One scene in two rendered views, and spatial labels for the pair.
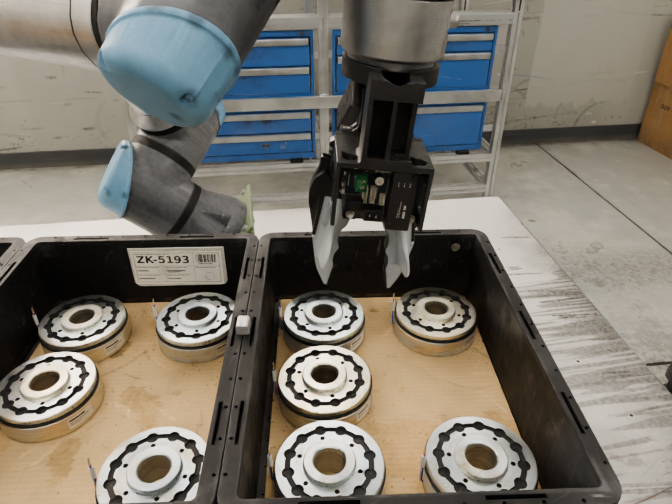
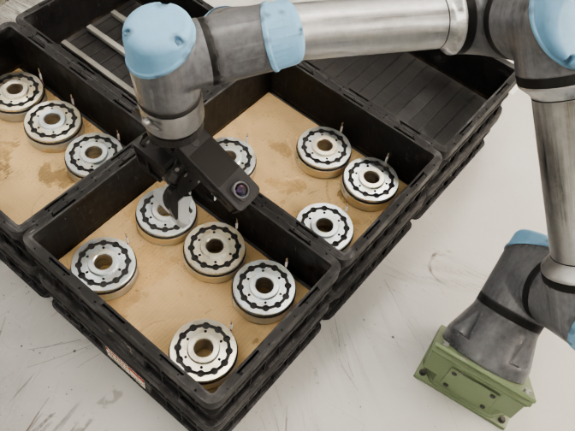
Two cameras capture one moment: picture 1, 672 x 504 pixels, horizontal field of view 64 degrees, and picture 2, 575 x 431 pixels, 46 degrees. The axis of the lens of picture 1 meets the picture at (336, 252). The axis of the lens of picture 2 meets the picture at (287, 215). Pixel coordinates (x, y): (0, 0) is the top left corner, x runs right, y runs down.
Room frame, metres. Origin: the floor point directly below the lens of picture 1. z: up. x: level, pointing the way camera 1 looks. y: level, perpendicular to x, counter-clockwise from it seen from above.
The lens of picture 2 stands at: (0.84, -0.40, 1.82)
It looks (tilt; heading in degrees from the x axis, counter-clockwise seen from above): 55 degrees down; 124
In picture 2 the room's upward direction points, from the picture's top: 9 degrees clockwise
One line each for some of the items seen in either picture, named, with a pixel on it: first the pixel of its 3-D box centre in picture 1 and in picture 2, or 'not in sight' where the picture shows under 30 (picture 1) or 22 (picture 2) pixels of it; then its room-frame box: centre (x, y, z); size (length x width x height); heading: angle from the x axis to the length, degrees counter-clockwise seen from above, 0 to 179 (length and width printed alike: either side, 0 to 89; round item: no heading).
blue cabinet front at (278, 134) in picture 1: (231, 101); not in sight; (2.31, 0.45, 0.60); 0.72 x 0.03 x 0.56; 97
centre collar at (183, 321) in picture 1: (197, 314); (324, 226); (0.53, 0.17, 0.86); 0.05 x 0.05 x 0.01
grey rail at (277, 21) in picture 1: (321, 20); not in sight; (2.39, 0.06, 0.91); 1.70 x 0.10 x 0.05; 97
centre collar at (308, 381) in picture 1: (324, 375); (214, 246); (0.42, 0.01, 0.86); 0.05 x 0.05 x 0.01
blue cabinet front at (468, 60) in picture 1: (412, 94); not in sight; (2.42, -0.34, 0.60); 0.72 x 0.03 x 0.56; 97
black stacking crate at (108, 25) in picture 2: not in sight; (145, 56); (0.01, 0.23, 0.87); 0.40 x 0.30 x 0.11; 2
